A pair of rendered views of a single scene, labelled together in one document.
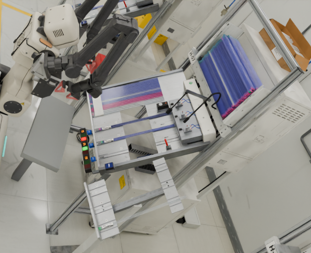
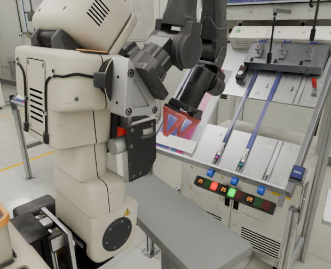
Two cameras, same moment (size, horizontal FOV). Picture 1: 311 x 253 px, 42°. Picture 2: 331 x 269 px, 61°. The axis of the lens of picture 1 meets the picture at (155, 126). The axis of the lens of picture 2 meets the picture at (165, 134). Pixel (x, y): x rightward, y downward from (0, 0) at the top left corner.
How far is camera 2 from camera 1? 1.67 m
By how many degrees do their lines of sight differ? 14
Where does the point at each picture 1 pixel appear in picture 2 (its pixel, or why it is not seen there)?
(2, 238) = not seen: outside the picture
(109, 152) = (266, 164)
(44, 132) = (174, 225)
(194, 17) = (144, 25)
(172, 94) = (230, 61)
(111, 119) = (211, 137)
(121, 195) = (297, 204)
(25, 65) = (85, 140)
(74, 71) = (194, 42)
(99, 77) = (220, 34)
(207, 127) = (324, 32)
